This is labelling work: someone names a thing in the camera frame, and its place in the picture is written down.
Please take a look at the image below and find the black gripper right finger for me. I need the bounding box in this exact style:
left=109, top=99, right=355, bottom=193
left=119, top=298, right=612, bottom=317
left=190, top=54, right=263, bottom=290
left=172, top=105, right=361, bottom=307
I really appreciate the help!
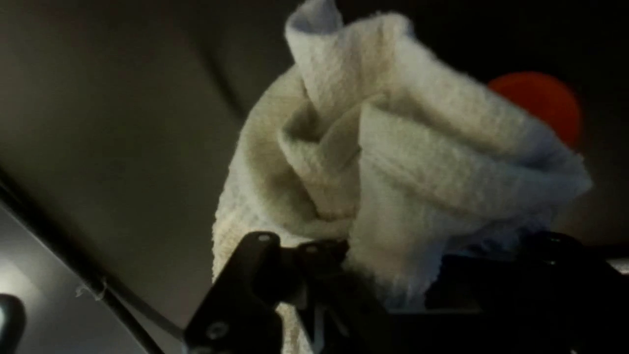
left=424, top=229, right=629, bottom=354

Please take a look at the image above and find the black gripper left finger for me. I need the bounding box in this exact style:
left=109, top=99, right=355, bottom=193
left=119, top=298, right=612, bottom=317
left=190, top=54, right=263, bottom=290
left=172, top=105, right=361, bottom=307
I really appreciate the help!
left=182, top=231, right=394, bottom=354

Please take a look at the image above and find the red ball toy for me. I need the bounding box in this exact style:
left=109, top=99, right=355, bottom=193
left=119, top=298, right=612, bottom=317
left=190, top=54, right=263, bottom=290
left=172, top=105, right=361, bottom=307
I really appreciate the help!
left=487, top=70, right=585, bottom=150

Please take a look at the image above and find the white towel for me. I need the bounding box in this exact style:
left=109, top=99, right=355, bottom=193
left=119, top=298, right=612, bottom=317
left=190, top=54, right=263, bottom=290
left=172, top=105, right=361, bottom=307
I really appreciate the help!
left=210, top=0, right=595, bottom=354

